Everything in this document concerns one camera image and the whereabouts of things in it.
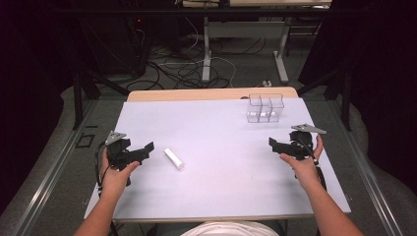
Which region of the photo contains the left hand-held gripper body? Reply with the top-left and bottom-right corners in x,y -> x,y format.
104,131 -> 148,172

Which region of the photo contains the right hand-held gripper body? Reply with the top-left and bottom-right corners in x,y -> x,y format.
274,123 -> 328,161

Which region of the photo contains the white cylinder tube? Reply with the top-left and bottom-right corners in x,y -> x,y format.
163,147 -> 186,171

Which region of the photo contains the clear plastic organizer box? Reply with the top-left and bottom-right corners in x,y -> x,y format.
246,93 -> 285,124

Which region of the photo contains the person's right hand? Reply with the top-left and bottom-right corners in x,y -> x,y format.
278,134 -> 325,193

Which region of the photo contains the person's left hand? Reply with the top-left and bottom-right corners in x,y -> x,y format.
99,147 -> 141,197

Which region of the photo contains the black metal stand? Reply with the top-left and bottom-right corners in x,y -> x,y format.
296,67 -> 353,132
72,19 -> 131,131

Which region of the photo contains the person's white shirt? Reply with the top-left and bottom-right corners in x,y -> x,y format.
180,220 -> 280,236

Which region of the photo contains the black computer tower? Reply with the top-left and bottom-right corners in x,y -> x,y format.
88,14 -> 151,77

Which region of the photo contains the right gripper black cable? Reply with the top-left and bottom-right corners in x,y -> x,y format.
296,137 -> 328,192

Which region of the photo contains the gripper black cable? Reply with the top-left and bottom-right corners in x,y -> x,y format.
93,141 -> 114,198
296,137 -> 328,192

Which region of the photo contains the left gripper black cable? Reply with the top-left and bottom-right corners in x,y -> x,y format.
93,141 -> 114,198

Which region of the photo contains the tangle of floor cables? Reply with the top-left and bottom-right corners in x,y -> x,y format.
126,19 -> 268,91

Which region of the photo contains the white metal desk frame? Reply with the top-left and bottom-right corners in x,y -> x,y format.
201,16 -> 293,85

